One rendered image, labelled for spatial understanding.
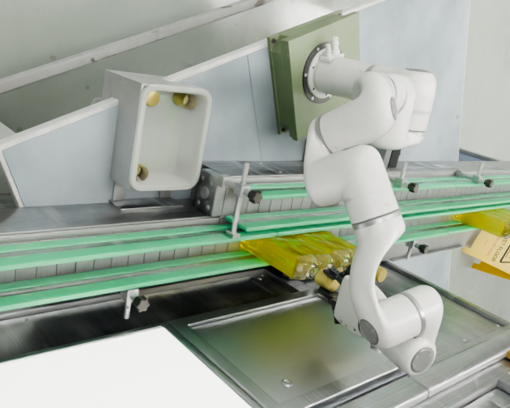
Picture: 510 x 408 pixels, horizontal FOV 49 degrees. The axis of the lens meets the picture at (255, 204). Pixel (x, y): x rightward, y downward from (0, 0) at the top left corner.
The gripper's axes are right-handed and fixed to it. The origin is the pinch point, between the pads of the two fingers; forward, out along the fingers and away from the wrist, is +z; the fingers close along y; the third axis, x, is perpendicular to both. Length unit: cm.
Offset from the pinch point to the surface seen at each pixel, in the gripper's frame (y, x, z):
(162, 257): -2.9, 30.9, 19.8
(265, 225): 6.0, 8.4, 17.5
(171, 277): -3.6, 31.5, 11.4
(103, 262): -2.5, 44.5, 16.2
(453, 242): -13, -97, 54
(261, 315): -13.0, 9.1, 10.1
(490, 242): -66, -285, 181
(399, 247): -11, -61, 45
